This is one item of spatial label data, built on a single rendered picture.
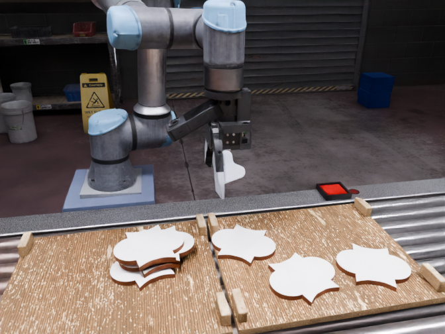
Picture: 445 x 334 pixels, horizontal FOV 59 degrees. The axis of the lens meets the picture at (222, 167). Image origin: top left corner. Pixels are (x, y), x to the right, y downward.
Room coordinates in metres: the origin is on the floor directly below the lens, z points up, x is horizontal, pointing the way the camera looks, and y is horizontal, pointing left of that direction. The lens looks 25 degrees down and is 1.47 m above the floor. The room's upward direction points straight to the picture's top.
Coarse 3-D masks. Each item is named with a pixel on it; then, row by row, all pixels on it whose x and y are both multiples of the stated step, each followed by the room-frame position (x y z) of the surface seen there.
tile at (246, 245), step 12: (240, 228) 0.77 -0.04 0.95; (216, 240) 0.72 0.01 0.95; (228, 240) 0.72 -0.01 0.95; (240, 240) 0.72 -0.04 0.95; (252, 240) 0.72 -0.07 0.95; (264, 240) 0.72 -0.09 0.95; (228, 252) 0.67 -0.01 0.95; (240, 252) 0.67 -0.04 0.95; (252, 252) 0.67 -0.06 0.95; (264, 252) 0.67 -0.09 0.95
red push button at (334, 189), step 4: (332, 184) 1.02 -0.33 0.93; (336, 184) 1.02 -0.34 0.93; (324, 188) 0.99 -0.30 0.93; (328, 188) 0.99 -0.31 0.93; (332, 188) 0.99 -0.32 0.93; (336, 188) 0.99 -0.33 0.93; (340, 188) 0.99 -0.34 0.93; (328, 192) 0.97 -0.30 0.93; (332, 192) 0.97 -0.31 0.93; (336, 192) 0.97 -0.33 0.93; (340, 192) 0.97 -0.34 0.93; (344, 192) 0.97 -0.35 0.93
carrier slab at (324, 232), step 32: (224, 224) 0.80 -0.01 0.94; (256, 224) 0.80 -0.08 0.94; (288, 224) 0.80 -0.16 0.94; (320, 224) 0.80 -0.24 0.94; (352, 224) 0.80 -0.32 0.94; (288, 256) 0.68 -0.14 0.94; (320, 256) 0.68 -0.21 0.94; (256, 288) 0.58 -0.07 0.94; (352, 288) 0.58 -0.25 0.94; (384, 288) 0.58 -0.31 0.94; (416, 288) 0.58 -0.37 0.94; (256, 320) 0.50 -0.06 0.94; (288, 320) 0.50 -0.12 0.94; (320, 320) 0.51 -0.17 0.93
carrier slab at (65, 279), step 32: (192, 224) 0.80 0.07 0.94; (32, 256) 0.68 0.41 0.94; (64, 256) 0.68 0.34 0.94; (96, 256) 0.68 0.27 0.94; (192, 256) 0.68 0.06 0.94; (32, 288) 0.58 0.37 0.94; (64, 288) 0.58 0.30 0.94; (96, 288) 0.58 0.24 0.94; (128, 288) 0.58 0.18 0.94; (160, 288) 0.58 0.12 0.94; (192, 288) 0.58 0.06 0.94; (0, 320) 0.50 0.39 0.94; (32, 320) 0.50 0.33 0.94; (64, 320) 0.50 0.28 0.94; (96, 320) 0.50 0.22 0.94; (128, 320) 0.50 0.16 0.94; (160, 320) 0.50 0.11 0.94; (192, 320) 0.50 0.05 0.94
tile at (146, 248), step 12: (156, 228) 0.71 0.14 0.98; (132, 240) 0.67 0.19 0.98; (144, 240) 0.67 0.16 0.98; (156, 240) 0.67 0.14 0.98; (168, 240) 0.67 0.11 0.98; (180, 240) 0.67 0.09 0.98; (120, 252) 0.63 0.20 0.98; (132, 252) 0.63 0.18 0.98; (144, 252) 0.63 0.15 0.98; (156, 252) 0.63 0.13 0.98; (168, 252) 0.63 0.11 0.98; (132, 264) 0.60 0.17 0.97; (144, 264) 0.60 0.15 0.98
